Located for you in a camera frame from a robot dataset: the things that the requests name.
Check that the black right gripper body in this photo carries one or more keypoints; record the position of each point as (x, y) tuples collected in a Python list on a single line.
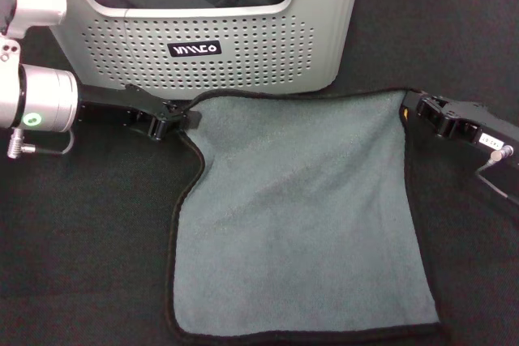
[(474, 123)]

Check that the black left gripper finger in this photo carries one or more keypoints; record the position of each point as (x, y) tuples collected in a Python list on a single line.
[(172, 110), (170, 125)]

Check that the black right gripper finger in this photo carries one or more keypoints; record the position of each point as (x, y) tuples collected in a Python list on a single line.
[(423, 103), (430, 122)]

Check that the black tablecloth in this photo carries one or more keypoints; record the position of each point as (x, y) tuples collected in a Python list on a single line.
[(81, 240)]

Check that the yellow and grey towel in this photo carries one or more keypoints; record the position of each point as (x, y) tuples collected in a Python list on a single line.
[(292, 208)]

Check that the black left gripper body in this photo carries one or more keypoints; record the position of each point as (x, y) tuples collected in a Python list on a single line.
[(113, 107)]

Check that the grey perforated plastic storage box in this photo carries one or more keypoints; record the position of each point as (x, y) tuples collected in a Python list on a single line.
[(251, 58)]

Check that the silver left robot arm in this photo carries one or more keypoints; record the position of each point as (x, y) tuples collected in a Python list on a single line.
[(44, 99)]

